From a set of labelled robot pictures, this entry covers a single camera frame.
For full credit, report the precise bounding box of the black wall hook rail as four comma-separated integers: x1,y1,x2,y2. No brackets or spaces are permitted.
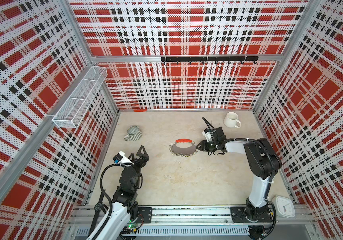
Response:
160,56,259,63

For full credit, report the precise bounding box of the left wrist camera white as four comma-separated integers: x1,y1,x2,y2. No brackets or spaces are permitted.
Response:
112,151,133,166

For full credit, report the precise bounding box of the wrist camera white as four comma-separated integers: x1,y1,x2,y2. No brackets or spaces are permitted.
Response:
202,129,213,142
112,151,133,166

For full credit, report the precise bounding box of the key organizer with red handle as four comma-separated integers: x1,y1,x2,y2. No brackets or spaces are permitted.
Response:
170,139,197,157

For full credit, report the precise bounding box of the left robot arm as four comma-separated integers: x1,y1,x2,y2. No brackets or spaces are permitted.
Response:
88,146,149,240

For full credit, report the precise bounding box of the red marker at wall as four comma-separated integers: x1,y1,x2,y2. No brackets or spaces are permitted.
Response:
133,109,147,113

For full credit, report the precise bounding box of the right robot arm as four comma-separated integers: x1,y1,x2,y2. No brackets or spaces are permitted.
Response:
196,119,282,223

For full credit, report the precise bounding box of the grey striped ceramic mug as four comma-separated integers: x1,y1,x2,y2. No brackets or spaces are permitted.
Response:
124,126,142,142

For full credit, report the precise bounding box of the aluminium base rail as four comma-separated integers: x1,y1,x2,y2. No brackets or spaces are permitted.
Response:
66,204,316,238

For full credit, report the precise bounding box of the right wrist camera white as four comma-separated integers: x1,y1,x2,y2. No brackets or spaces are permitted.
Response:
202,129,213,142

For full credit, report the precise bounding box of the white wire mesh basket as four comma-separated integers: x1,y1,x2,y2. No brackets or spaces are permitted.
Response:
53,66,107,129

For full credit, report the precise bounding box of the white ceramic mug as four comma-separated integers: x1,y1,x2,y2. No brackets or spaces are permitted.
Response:
223,112,241,129

